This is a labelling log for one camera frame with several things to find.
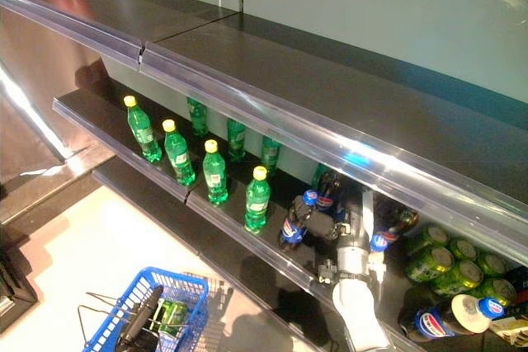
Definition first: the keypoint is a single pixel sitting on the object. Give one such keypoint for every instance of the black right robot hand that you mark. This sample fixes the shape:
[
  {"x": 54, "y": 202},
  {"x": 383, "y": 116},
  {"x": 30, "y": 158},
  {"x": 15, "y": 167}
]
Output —
[{"x": 330, "y": 226}]

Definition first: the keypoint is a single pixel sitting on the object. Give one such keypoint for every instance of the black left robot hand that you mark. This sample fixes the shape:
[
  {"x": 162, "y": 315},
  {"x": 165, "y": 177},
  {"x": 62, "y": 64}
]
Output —
[{"x": 140, "y": 315}]

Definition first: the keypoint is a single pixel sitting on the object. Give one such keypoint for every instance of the dark cola bottle blue label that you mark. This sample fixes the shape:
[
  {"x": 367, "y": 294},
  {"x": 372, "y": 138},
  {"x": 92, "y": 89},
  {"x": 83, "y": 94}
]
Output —
[
  {"x": 330, "y": 195},
  {"x": 295, "y": 224},
  {"x": 394, "y": 220}
]

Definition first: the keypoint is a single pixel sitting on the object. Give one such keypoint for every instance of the blue plastic shopping basket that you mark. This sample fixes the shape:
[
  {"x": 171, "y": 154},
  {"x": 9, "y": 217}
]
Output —
[{"x": 177, "y": 275}]

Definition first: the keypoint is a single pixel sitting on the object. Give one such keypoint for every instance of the green soda bottle yellow cap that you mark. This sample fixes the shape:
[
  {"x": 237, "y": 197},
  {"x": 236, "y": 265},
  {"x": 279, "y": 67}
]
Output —
[
  {"x": 214, "y": 175},
  {"x": 256, "y": 199},
  {"x": 142, "y": 133},
  {"x": 178, "y": 154}
]

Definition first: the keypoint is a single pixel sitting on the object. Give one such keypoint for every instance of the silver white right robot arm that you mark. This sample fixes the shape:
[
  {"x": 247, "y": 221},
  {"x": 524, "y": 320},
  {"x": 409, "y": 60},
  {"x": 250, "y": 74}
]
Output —
[{"x": 359, "y": 315}]

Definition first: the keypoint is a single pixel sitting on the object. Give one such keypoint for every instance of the green soda can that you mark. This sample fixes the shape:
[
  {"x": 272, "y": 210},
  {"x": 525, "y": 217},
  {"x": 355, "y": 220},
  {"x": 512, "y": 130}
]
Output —
[
  {"x": 464, "y": 247},
  {"x": 431, "y": 263},
  {"x": 460, "y": 278},
  {"x": 427, "y": 238},
  {"x": 497, "y": 290},
  {"x": 173, "y": 317},
  {"x": 493, "y": 263}
]

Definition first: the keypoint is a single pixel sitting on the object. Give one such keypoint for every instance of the dark metal store shelf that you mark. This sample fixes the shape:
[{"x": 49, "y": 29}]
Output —
[{"x": 330, "y": 148}]

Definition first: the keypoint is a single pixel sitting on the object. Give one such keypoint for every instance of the dark shelf board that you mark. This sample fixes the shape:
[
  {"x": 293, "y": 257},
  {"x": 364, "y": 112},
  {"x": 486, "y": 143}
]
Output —
[
  {"x": 392, "y": 286},
  {"x": 103, "y": 109},
  {"x": 309, "y": 80},
  {"x": 123, "y": 10}
]

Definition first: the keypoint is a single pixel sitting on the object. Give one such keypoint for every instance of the dark base shelf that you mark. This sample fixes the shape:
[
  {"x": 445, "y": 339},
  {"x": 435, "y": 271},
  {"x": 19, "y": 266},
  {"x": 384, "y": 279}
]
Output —
[{"x": 231, "y": 263}]

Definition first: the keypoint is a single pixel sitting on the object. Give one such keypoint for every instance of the dark neighbouring shelf unit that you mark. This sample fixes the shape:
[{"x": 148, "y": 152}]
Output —
[{"x": 14, "y": 286}]

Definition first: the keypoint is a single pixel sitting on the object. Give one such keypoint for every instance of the cola bottle with white collar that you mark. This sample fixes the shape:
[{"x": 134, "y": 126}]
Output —
[{"x": 445, "y": 319}]

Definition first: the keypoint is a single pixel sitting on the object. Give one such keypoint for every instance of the pale yellow package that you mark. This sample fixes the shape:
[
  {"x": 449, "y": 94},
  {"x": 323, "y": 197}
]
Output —
[{"x": 513, "y": 329}]

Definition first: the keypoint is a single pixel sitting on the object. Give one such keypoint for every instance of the clear plastic price rail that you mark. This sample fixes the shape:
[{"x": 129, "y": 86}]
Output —
[
  {"x": 123, "y": 153},
  {"x": 82, "y": 32},
  {"x": 247, "y": 245}
]

